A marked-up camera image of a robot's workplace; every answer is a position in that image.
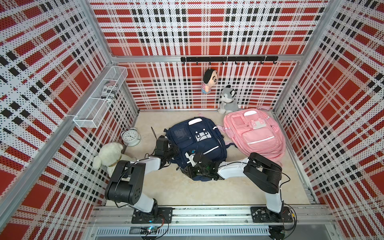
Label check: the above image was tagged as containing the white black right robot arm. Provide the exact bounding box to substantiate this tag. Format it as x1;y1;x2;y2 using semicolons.
182;151;295;223

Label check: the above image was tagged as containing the navy blue backpack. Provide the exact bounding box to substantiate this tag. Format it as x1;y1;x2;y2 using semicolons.
164;117;234;170

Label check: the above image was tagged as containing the striped can on shelf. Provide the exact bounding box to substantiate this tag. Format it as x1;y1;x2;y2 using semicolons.
101;80;118;102

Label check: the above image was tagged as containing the green circuit board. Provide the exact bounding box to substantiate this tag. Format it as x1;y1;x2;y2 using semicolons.
129;226;158;235

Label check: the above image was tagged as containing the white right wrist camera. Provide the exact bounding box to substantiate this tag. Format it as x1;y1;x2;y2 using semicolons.
185;151;196;167

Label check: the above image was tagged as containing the black wall hook rail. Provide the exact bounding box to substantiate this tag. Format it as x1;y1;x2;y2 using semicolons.
181;56;279;63

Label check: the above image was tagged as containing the pink school backpack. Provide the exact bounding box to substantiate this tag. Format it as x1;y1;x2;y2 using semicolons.
218;109;286;166

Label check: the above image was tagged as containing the cartoon boy doll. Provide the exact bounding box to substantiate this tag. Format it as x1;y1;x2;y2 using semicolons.
202;69;218;94

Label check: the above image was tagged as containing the cream teddy bear plush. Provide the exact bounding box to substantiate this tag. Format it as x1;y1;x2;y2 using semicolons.
92;143;137;177

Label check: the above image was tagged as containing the white wire mesh shelf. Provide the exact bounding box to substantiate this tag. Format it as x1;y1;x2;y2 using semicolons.
74;66;128;129

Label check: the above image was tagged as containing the grey white husky plush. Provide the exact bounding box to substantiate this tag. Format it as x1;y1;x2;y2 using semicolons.
218;85;239;114

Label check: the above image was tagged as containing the white alarm clock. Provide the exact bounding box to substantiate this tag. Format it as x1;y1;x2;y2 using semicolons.
121;128;141;147

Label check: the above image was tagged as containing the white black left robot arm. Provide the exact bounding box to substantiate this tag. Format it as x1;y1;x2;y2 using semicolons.
105;136;179;224

